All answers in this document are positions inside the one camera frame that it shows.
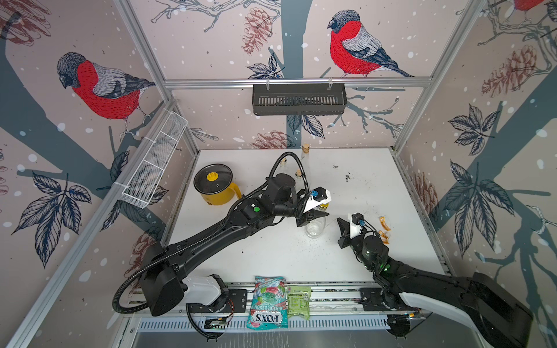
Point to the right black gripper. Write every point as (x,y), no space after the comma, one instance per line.
(345,235)

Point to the black hanging wire shelf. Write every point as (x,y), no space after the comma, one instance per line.
(299,99)

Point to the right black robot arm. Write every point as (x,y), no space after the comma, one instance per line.
(477,302)

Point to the white wire mesh basket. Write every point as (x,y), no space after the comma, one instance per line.
(140,189)

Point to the green snack packet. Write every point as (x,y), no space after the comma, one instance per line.
(298,298)

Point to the orange peeled label strip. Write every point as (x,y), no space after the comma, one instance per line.
(384,224)
(384,237)

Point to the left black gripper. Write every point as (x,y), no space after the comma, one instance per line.
(309,216)

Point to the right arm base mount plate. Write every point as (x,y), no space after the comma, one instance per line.
(375,299)

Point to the square glass bottle cork stopper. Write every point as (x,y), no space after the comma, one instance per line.
(299,183)

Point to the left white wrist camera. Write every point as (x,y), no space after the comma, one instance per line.
(318,197)

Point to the aluminium front rail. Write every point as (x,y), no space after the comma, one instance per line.
(317,299)

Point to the yellow pot with glass lid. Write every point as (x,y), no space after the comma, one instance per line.
(215,184)

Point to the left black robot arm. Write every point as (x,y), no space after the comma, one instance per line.
(164,279)

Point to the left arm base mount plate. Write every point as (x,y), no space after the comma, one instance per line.
(218,298)

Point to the Fox's candy bag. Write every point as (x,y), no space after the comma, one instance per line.
(268,309)

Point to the tall glass bottle gold cap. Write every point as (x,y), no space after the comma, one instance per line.
(315,228)

